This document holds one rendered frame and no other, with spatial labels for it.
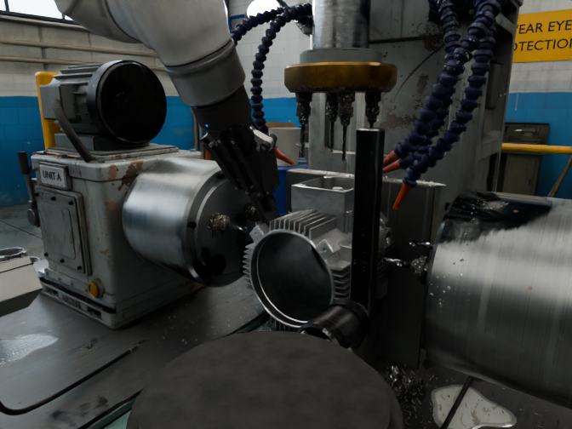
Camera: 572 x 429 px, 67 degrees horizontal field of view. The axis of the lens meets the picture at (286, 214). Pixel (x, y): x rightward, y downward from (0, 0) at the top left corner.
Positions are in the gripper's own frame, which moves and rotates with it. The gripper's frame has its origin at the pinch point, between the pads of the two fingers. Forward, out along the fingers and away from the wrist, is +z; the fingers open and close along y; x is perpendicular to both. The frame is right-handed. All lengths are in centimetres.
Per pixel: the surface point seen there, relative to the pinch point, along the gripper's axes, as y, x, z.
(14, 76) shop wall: 543, -199, 62
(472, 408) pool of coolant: -31.6, 4.8, 33.7
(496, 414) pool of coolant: -34.9, 4.0, 34.2
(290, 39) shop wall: 364, -514, 174
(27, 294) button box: 14.0, 30.1, -9.5
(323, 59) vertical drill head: -6.9, -16.1, -16.5
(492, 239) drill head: -33.4, 0.2, -1.4
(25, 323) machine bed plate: 57, 29, 19
